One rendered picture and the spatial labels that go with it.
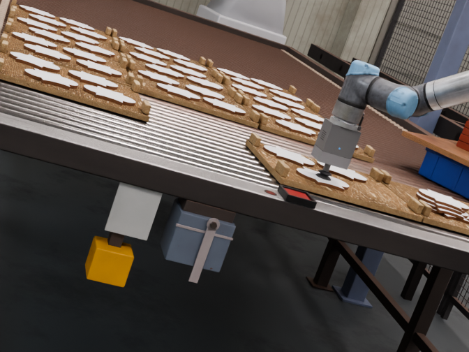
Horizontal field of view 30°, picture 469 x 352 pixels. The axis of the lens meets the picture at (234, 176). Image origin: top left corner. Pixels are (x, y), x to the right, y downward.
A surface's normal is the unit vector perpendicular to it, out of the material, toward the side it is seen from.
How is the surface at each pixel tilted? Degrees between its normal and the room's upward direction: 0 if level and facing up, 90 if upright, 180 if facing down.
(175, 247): 90
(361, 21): 90
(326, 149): 90
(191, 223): 90
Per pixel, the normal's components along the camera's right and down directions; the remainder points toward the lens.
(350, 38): 0.33, 0.33
